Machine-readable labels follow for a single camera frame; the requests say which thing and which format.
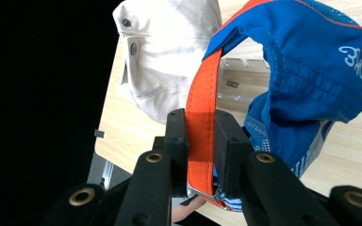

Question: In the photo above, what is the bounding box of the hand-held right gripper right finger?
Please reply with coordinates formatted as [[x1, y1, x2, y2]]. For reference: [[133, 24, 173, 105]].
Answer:
[[214, 109, 340, 226]]

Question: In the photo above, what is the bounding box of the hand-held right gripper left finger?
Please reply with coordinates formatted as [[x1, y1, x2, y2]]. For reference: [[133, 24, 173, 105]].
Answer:
[[114, 108, 189, 226]]

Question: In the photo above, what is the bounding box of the clear acrylic rack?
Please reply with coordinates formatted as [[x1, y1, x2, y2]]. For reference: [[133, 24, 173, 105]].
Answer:
[[216, 57, 272, 106]]

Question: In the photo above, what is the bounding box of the beige cap with white lining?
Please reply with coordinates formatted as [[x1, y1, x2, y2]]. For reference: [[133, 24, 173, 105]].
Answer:
[[112, 0, 223, 125]]

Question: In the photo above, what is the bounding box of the blue cap with orange strap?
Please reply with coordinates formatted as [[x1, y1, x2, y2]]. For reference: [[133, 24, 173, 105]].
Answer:
[[185, 0, 362, 213]]

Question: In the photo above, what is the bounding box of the metal table leg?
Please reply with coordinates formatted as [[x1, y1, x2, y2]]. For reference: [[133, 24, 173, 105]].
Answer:
[[88, 153, 123, 191]]

